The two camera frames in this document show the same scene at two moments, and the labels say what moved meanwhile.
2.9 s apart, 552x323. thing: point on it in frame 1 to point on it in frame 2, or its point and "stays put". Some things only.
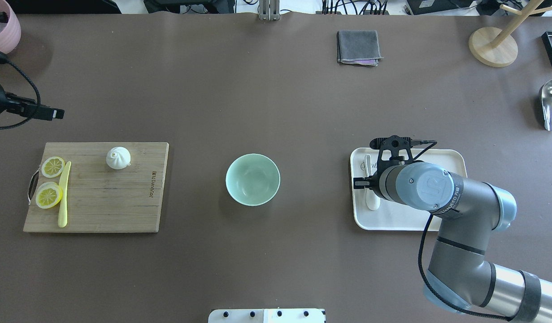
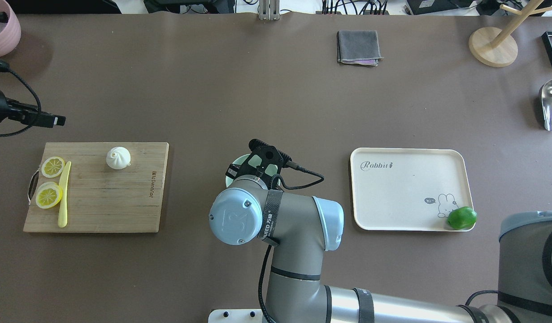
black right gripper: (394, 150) to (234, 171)
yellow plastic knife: (62, 218) stays put
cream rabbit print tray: (390, 216) stays put
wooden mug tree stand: (495, 48) stays put
